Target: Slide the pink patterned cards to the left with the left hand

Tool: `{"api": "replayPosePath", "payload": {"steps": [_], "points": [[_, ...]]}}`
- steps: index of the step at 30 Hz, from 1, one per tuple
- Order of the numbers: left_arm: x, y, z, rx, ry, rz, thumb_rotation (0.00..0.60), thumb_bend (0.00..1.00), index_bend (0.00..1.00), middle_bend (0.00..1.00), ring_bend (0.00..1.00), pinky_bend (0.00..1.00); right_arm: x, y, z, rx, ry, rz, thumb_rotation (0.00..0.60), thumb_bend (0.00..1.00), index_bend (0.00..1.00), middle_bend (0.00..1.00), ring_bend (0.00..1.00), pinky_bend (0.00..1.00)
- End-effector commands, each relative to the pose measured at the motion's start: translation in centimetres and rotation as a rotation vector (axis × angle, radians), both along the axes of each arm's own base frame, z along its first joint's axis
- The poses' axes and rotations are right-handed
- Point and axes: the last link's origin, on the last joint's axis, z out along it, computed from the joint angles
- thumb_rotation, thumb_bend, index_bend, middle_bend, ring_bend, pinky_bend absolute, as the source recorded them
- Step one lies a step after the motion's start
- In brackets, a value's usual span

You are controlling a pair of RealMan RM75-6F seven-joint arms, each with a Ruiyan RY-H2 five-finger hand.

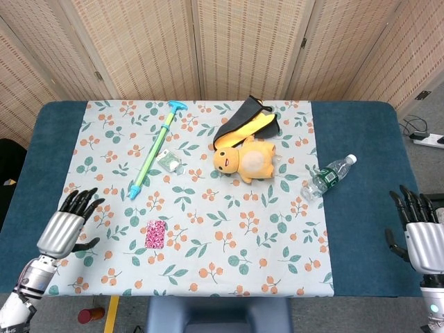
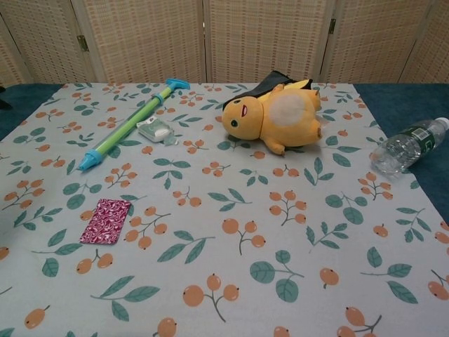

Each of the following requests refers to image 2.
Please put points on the floral fruit print tablecloth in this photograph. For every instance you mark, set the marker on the floral fruit print tablecloth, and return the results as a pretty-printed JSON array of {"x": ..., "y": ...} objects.
[{"x": 224, "y": 245}]

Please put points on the yellow plush toy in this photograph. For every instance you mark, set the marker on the yellow plush toy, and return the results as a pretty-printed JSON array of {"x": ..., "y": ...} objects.
[{"x": 280, "y": 119}]

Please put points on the small green white packet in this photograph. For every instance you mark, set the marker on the small green white packet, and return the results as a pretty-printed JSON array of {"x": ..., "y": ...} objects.
[{"x": 151, "y": 128}]

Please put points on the green blue water pump toy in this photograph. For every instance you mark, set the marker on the green blue water pump toy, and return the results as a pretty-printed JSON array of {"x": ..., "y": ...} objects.
[{"x": 129, "y": 121}]

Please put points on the woven folding screen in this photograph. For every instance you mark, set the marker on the woven folding screen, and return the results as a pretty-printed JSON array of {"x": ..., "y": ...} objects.
[{"x": 147, "y": 38}]

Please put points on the clear plastic water bottle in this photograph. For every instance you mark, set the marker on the clear plastic water bottle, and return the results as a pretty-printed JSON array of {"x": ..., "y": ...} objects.
[{"x": 403, "y": 147}]

